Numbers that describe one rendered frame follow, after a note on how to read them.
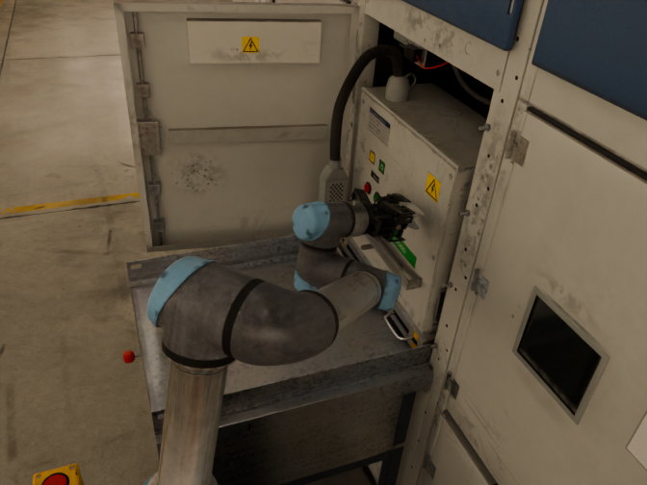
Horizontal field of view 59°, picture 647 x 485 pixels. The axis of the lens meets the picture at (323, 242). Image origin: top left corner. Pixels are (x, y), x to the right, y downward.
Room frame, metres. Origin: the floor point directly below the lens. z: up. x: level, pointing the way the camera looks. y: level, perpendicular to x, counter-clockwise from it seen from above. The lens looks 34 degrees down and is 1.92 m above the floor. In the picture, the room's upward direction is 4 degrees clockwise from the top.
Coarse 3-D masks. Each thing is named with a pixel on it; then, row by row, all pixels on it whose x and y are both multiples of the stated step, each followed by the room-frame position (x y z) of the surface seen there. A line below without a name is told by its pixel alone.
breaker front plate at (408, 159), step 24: (360, 120) 1.52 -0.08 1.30; (360, 144) 1.50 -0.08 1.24; (384, 144) 1.38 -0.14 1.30; (408, 144) 1.27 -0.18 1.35; (360, 168) 1.49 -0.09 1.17; (384, 168) 1.36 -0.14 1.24; (408, 168) 1.25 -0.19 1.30; (432, 168) 1.16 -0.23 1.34; (456, 168) 1.09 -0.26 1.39; (384, 192) 1.34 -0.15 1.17; (408, 192) 1.24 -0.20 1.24; (432, 216) 1.13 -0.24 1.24; (360, 240) 1.44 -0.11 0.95; (384, 240) 1.31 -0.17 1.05; (408, 240) 1.20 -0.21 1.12; (432, 240) 1.11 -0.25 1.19; (384, 264) 1.29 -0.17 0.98; (408, 264) 1.19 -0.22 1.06; (432, 264) 1.10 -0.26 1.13; (408, 312) 1.15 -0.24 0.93
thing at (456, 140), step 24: (408, 96) 1.49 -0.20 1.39; (432, 96) 1.50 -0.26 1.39; (408, 120) 1.32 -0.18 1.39; (432, 120) 1.33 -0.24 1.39; (456, 120) 1.34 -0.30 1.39; (480, 120) 1.36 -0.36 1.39; (432, 144) 1.18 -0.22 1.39; (456, 144) 1.20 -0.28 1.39; (456, 192) 1.08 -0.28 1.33; (456, 216) 1.09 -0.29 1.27; (456, 240) 1.10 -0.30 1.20; (432, 288) 1.08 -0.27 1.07; (432, 312) 1.09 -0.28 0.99
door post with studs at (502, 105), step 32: (512, 64) 1.02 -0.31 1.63; (512, 96) 1.00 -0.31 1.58; (480, 128) 1.04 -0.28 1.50; (480, 160) 1.05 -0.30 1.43; (480, 192) 1.02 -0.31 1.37; (480, 224) 1.00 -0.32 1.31; (448, 288) 1.05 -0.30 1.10; (448, 320) 1.02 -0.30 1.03; (448, 352) 1.00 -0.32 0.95; (416, 448) 1.02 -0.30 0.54; (416, 480) 0.99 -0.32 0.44
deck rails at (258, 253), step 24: (288, 240) 1.49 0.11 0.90; (144, 264) 1.31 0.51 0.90; (168, 264) 1.34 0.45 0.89; (240, 264) 1.41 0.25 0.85; (264, 264) 1.42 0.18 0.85; (384, 360) 1.00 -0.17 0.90; (408, 360) 1.03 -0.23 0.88; (264, 384) 0.89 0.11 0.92; (288, 384) 0.91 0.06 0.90; (312, 384) 0.93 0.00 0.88; (336, 384) 0.96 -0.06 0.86; (240, 408) 0.86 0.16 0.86
